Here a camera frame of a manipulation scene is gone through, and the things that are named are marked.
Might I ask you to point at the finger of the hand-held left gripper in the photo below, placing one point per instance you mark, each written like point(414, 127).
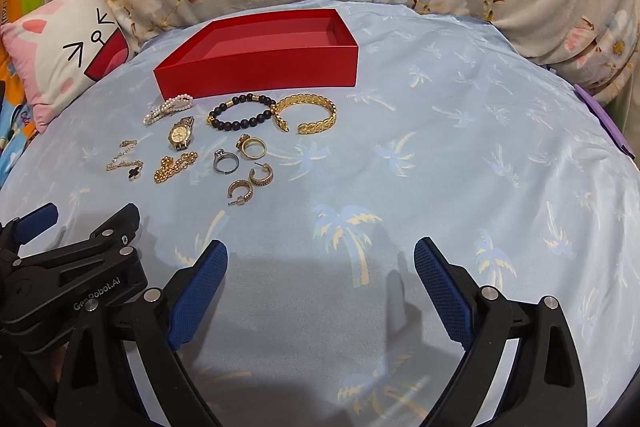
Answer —
point(32, 219)
point(115, 227)

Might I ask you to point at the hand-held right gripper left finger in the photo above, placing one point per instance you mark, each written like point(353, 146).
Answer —
point(197, 294)

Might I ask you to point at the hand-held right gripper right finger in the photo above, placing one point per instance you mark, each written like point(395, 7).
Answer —
point(442, 294)

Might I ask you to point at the gold wrist watch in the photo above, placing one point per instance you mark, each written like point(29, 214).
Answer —
point(178, 134)

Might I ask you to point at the gold hoop earring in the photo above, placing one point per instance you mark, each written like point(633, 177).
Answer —
point(235, 187)
point(266, 179)

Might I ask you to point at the red cardboard box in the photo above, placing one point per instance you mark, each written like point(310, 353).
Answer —
point(260, 74)

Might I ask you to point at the gold cuff bangle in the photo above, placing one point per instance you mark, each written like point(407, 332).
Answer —
point(327, 114)

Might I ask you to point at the colourful cartoon quilt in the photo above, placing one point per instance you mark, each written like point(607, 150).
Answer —
point(10, 117)

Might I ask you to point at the light blue palm-print sheet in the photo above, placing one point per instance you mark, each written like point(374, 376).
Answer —
point(450, 167)

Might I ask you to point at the pink cat pillow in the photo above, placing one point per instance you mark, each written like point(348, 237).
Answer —
point(55, 57)

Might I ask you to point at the purple flat object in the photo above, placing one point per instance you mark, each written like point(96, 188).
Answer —
point(600, 114)

